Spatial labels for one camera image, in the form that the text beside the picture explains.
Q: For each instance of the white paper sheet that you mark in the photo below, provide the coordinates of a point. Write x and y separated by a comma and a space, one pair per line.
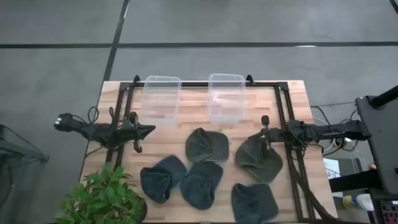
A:
332, 168

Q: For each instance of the black panel with coloured keys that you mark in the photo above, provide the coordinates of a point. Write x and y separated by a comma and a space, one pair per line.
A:
388, 213

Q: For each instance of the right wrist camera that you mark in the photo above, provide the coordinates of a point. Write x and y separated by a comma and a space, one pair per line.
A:
276, 133

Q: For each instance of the clear plastic bin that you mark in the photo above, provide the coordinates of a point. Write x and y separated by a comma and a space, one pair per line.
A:
161, 99
226, 99

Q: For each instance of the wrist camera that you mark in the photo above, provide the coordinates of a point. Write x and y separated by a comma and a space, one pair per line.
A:
127, 124
276, 133

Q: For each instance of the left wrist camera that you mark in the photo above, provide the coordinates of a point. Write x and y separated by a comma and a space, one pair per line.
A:
127, 124

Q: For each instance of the black metal frame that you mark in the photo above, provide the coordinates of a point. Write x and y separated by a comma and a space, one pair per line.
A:
194, 84

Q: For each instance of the green potted plant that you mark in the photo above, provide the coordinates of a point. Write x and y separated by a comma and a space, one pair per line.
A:
102, 199

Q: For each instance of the blue yellow white package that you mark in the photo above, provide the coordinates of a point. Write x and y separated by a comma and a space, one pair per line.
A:
357, 202

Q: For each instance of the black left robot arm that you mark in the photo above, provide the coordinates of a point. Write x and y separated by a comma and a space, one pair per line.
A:
93, 132

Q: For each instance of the black metal bar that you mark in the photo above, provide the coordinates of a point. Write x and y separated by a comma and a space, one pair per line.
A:
354, 180

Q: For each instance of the navy blue knit hat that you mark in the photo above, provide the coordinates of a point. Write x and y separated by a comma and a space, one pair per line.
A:
200, 186
161, 180

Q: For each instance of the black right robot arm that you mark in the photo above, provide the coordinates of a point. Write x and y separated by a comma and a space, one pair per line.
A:
335, 130

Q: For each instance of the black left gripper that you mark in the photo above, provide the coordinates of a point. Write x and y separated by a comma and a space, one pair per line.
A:
129, 134

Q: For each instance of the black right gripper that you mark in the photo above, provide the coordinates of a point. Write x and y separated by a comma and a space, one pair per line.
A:
275, 135

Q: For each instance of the grey metal stand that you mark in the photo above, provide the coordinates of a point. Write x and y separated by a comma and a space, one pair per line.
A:
18, 152

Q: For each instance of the black equipment cart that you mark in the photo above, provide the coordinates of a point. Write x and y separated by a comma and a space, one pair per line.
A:
382, 140

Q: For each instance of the dark teal knit hat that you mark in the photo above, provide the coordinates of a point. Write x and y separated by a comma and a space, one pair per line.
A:
253, 203

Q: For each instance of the olive green knit hat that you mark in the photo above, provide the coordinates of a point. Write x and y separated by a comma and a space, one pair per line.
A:
206, 146
258, 168

